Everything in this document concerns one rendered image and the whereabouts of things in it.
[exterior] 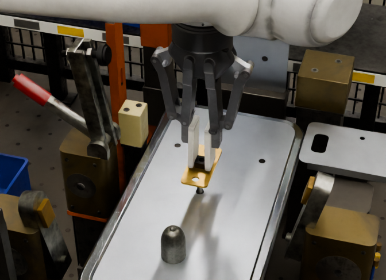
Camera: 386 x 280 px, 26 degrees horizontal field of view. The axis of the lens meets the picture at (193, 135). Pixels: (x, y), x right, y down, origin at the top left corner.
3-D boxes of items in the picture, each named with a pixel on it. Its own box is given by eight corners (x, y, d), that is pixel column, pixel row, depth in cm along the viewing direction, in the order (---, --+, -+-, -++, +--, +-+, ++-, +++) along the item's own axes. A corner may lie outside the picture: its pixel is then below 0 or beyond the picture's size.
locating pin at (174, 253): (181, 274, 108) (181, 238, 104) (158, 269, 109) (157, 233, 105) (188, 257, 110) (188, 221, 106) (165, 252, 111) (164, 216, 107)
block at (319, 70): (325, 247, 151) (348, 83, 128) (281, 238, 152) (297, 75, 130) (332, 217, 157) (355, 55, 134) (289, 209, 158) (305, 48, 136)
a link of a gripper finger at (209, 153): (209, 117, 111) (215, 118, 111) (210, 157, 116) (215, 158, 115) (204, 130, 109) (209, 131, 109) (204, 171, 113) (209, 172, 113)
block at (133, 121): (148, 285, 144) (139, 115, 121) (129, 280, 144) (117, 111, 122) (154, 270, 146) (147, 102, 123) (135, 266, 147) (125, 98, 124)
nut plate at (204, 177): (207, 188, 111) (207, 182, 111) (179, 183, 112) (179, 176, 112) (222, 150, 118) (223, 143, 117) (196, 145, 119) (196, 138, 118)
